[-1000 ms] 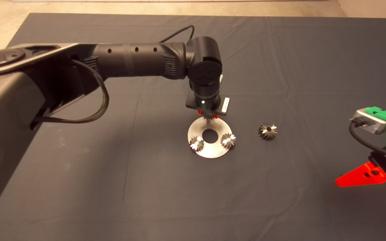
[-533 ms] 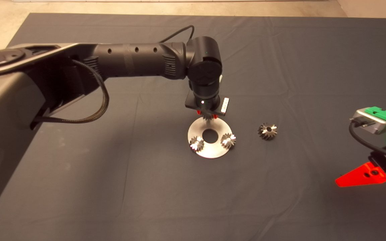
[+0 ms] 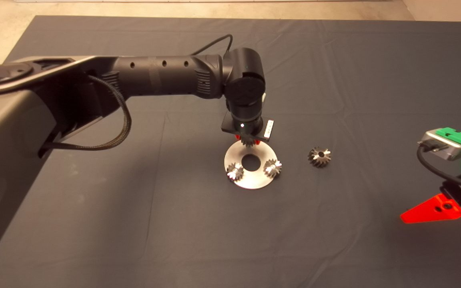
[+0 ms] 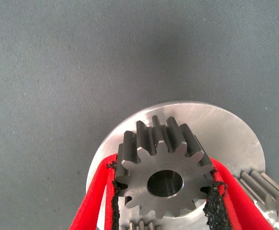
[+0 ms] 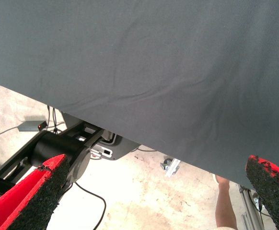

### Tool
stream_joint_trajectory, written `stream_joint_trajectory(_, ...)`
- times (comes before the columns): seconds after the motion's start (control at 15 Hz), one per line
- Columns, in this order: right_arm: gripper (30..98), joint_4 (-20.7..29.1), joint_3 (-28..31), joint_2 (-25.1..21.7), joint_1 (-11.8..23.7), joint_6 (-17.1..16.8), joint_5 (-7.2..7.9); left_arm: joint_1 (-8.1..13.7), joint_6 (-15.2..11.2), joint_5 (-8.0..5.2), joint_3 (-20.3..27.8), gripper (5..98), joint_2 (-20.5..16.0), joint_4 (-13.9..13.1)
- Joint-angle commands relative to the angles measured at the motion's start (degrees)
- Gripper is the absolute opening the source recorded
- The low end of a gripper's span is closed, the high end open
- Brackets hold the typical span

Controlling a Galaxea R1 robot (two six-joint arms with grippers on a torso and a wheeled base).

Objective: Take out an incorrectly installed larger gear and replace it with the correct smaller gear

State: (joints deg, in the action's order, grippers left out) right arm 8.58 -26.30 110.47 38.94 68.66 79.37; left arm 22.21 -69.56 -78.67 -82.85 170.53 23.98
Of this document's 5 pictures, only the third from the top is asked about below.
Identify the silver right camera box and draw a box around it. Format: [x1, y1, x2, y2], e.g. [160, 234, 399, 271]
[417, 131, 461, 161]

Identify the thin black left camera cable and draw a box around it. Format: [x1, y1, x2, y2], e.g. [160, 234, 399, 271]
[190, 34, 234, 56]

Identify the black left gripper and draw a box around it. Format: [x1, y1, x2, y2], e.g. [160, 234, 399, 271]
[221, 112, 275, 145]

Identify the black right camera cable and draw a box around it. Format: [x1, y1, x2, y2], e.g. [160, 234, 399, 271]
[416, 145, 461, 196]

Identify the large steel gear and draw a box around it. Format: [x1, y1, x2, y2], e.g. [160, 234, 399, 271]
[308, 146, 332, 168]

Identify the braided black left arm cable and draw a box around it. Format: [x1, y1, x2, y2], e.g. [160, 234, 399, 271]
[40, 75, 132, 152]

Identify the dark grey table cloth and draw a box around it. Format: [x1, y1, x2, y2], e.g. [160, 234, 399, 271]
[0, 15, 461, 288]

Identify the round metal plate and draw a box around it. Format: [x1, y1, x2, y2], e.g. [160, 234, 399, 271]
[224, 141, 278, 190]

